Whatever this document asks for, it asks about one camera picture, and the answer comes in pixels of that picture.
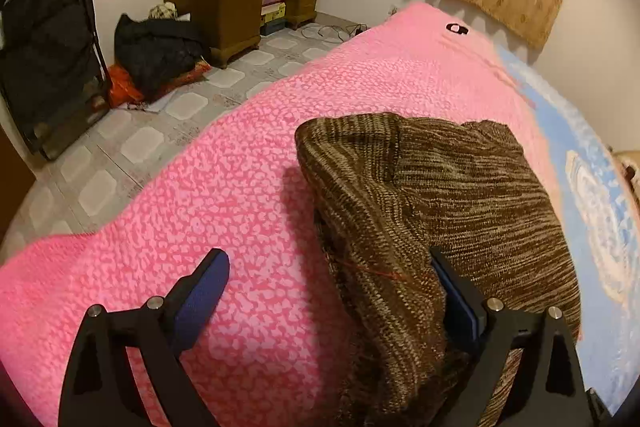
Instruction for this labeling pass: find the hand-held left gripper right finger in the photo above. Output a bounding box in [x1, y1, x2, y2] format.
[429, 247, 613, 427]

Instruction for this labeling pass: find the black folding chair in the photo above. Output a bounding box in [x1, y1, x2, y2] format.
[0, 0, 112, 162]

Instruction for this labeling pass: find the red plastic bag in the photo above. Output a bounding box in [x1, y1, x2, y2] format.
[107, 64, 146, 105]

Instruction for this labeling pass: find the brown knitted sweater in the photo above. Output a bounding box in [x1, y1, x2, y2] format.
[295, 112, 581, 427]

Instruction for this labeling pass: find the yellow box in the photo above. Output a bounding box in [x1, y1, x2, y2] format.
[261, 3, 287, 25]

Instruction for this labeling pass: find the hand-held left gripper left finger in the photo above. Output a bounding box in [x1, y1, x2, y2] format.
[57, 248, 231, 427]

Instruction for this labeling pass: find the floor cable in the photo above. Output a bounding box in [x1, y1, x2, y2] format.
[302, 23, 368, 42]

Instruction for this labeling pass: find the large black bag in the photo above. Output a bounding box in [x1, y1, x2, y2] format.
[114, 13, 211, 100]

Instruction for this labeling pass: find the pink and blue printed blanket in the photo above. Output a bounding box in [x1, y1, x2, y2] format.
[0, 2, 640, 427]

